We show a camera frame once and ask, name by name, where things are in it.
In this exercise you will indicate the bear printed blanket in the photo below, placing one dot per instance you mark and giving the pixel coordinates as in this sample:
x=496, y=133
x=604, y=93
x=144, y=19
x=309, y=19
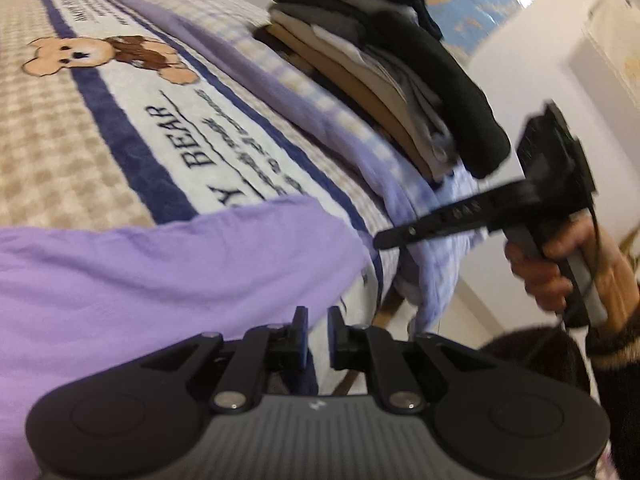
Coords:
x=75, y=160

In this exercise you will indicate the purple t-shirt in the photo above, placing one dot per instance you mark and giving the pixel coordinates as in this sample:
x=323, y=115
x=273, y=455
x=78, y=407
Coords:
x=150, y=285

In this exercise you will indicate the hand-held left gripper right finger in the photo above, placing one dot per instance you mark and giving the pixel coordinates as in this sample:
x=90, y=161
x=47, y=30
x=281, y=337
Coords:
x=333, y=342

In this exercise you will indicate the person's right hand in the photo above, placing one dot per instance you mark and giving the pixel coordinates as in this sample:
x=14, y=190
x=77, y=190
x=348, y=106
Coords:
x=542, y=285

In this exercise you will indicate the lilac checkered bedsheet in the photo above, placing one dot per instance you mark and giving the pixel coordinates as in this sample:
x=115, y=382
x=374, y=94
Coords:
x=310, y=105

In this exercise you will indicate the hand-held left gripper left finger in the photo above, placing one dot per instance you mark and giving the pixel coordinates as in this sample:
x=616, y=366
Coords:
x=301, y=345

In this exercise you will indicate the stack of folded clothes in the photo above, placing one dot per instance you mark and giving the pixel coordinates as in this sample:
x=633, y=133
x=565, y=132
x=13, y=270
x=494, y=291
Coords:
x=400, y=75

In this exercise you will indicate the world map poster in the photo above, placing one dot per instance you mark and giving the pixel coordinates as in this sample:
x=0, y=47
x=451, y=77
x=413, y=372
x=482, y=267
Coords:
x=475, y=5

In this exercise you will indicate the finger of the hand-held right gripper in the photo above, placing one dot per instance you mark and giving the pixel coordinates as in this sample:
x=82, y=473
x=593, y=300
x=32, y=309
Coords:
x=440, y=220

